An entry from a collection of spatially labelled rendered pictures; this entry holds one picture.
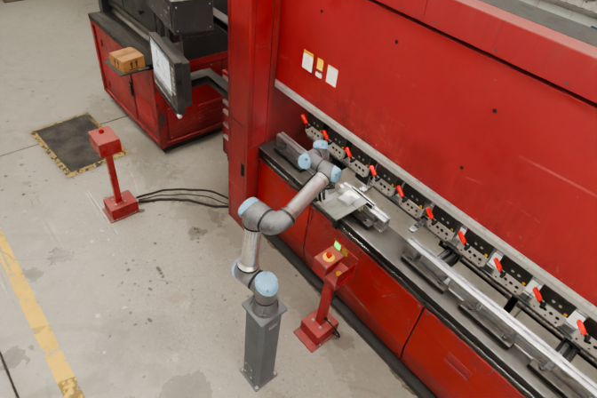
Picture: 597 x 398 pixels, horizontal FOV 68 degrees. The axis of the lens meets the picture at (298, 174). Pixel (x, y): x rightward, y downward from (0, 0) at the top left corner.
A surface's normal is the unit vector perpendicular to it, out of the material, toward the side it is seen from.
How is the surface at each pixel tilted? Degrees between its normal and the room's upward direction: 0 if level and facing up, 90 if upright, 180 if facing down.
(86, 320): 0
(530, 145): 90
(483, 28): 90
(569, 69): 90
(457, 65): 90
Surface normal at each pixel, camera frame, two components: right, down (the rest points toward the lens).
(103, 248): 0.10, -0.75
